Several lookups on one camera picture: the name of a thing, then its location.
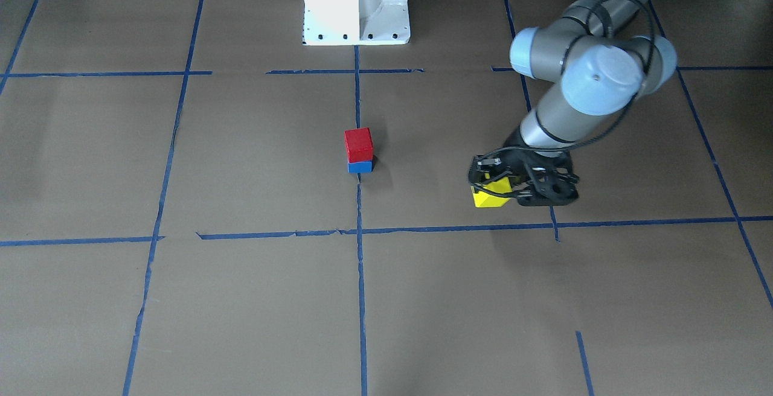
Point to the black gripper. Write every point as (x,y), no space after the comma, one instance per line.
(515,153)

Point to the yellow wooden block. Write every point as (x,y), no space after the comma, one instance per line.
(485,200)

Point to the blue wooden block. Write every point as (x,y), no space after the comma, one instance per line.
(360,167)

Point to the red wooden block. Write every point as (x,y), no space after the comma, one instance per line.
(358,145)

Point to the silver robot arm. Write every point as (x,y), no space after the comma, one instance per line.
(600,56)

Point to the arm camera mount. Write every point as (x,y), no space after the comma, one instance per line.
(546,182)

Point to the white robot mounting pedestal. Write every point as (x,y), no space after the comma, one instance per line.
(356,22)

